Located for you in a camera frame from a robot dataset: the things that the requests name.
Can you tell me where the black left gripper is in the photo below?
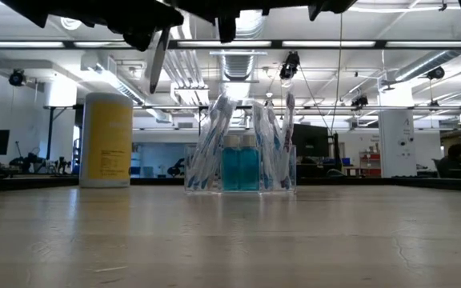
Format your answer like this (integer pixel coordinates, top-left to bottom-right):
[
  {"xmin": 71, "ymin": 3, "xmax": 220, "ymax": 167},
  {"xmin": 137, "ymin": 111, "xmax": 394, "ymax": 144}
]
[{"xmin": 0, "ymin": 0, "xmax": 183, "ymax": 52}]

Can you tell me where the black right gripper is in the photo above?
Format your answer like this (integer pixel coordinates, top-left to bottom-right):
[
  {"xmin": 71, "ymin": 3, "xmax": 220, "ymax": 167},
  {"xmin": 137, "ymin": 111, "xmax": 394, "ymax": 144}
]
[{"xmin": 174, "ymin": 0, "xmax": 358, "ymax": 44}]

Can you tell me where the yellow canister white lid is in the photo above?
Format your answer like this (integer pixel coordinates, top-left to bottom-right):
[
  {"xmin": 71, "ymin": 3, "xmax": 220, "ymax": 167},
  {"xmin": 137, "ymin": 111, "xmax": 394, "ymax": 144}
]
[{"xmin": 78, "ymin": 92, "xmax": 134, "ymax": 189}]

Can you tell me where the blue toothbrush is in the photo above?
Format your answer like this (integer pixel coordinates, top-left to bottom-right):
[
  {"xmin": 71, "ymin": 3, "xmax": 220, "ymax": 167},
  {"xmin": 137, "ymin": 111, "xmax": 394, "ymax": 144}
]
[
  {"xmin": 251, "ymin": 99, "xmax": 274, "ymax": 191},
  {"xmin": 196, "ymin": 102, "xmax": 226, "ymax": 192},
  {"xmin": 254, "ymin": 115, "xmax": 279, "ymax": 191},
  {"xmin": 265, "ymin": 102, "xmax": 283, "ymax": 191},
  {"xmin": 275, "ymin": 102, "xmax": 294, "ymax": 190},
  {"xmin": 202, "ymin": 94, "xmax": 238, "ymax": 192}
]

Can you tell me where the white toothbrush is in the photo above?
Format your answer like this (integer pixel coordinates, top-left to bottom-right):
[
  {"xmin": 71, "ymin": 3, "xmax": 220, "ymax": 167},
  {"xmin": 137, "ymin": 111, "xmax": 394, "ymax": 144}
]
[{"xmin": 282, "ymin": 90, "xmax": 297, "ymax": 190}]

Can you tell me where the blue white pen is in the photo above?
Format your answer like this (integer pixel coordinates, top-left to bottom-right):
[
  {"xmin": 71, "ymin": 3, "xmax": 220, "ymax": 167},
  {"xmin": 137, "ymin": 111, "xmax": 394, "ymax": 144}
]
[{"xmin": 186, "ymin": 119, "xmax": 215, "ymax": 192}]

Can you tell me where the teal mouthwash bottle white cap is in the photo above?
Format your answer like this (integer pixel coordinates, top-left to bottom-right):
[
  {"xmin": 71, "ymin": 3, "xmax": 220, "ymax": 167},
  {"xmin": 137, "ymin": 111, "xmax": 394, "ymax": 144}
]
[
  {"xmin": 221, "ymin": 134, "xmax": 243, "ymax": 192},
  {"xmin": 240, "ymin": 134, "xmax": 262, "ymax": 192}
]

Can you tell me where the clear acrylic organizer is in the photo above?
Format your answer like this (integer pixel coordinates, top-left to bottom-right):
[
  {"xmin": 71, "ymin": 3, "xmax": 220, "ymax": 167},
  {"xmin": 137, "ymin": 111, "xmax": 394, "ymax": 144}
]
[{"xmin": 184, "ymin": 142, "xmax": 299, "ymax": 195}]

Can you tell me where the black overhead rig bar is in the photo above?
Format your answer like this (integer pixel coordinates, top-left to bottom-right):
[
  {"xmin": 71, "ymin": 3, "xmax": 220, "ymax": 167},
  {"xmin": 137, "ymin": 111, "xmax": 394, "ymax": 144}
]
[{"xmin": 0, "ymin": 38, "xmax": 461, "ymax": 51}]

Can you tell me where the black ceiling spotlight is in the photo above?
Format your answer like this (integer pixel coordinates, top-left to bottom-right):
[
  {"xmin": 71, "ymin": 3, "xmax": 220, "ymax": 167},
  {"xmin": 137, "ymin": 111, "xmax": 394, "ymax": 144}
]
[
  {"xmin": 351, "ymin": 94, "xmax": 370, "ymax": 110},
  {"xmin": 426, "ymin": 66, "xmax": 447, "ymax": 81},
  {"xmin": 8, "ymin": 68, "xmax": 26, "ymax": 87}
]

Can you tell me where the white pillar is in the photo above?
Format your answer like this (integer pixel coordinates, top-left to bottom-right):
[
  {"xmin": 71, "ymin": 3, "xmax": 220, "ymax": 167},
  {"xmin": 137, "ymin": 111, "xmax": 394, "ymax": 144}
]
[{"xmin": 378, "ymin": 110, "xmax": 415, "ymax": 179}]

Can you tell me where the red shelf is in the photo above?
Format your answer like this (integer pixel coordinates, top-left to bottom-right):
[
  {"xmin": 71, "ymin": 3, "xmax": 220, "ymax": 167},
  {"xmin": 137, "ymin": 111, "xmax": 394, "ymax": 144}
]
[{"xmin": 359, "ymin": 150, "xmax": 380, "ymax": 178}]

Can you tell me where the person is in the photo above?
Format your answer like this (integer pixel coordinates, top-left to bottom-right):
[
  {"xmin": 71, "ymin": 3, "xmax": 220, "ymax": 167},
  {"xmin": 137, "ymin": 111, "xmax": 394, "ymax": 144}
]
[{"xmin": 438, "ymin": 143, "xmax": 461, "ymax": 179}]

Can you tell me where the silver ceiling duct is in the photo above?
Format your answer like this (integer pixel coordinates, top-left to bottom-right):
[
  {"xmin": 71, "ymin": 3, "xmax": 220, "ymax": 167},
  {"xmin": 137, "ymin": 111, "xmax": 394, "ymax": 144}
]
[
  {"xmin": 214, "ymin": 10, "xmax": 266, "ymax": 83},
  {"xmin": 392, "ymin": 27, "xmax": 461, "ymax": 83}
]

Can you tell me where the black overhead rig camera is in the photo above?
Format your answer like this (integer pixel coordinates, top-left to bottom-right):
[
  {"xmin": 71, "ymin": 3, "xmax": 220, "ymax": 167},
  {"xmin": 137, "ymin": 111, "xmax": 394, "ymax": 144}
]
[{"xmin": 279, "ymin": 50, "xmax": 302, "ymax": 81}]

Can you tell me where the black aluminium table frame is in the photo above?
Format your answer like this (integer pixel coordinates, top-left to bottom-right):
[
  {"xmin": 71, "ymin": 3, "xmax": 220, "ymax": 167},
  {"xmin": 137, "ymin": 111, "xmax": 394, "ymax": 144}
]
[{"xmin": 0, "ymin": 174, "xmax": 461, "ymax": 194}]

